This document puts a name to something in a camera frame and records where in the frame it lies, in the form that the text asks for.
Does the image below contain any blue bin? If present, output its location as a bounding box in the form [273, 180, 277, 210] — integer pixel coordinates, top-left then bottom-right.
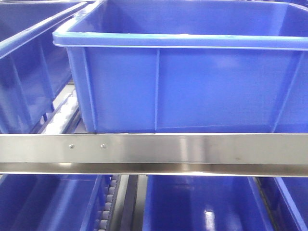
[142, 175, 274, 231]
[259, 177, 308, 231]
[0, 174, 110, 231]

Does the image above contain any blue bin lower left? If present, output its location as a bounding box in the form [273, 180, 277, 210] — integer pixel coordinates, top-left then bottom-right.
[0, 174, 110, 231]

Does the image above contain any blue bin lower right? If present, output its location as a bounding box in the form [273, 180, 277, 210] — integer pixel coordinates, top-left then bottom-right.
[259, 177, 308, 231]

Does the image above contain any lower shelf roller track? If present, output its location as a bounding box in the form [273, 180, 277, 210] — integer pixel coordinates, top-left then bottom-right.
[94, 174, 121, 231]

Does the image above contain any blue crate upper left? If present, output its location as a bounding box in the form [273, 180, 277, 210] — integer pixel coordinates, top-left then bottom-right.
[0, 0, 87, 134]

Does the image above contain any blue target box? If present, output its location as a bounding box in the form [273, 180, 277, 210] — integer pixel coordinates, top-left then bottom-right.
[53, 0, 308, 133]

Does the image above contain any shelf roller track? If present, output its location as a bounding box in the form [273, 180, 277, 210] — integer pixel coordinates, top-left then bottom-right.
[94, 174, 121, 231]
[38, 90, 78, 135]

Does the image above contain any blue bin lower centre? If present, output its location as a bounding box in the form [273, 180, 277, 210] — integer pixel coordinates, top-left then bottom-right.
[142, 175, 274, 231]

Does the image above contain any upper shelf roller track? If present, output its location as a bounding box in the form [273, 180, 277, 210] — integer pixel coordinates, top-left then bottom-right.
[38, 90, 78, 135]

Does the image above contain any steel front rack rail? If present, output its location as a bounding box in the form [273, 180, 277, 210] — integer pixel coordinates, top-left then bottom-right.
[0, 133, 308, 177]

